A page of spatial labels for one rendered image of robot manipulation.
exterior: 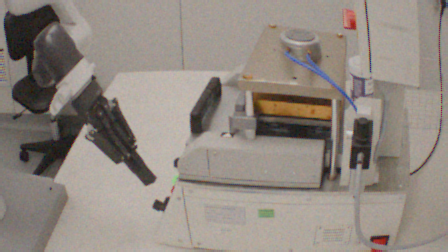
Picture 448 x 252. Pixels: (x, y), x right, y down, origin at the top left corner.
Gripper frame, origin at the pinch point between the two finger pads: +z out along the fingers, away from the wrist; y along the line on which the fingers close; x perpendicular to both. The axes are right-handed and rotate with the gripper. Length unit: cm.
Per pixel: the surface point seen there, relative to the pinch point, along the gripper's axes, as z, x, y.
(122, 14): -21, 92, 146
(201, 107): -1.8, -14.2, 8.2
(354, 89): 30, -19, 60
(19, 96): -32, 133, 89
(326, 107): 7.7, -36.5, 5.6
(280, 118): 5.2, -28.0, 4.6
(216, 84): -1.4, -13.2, 17.6
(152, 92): 2, 32, 56
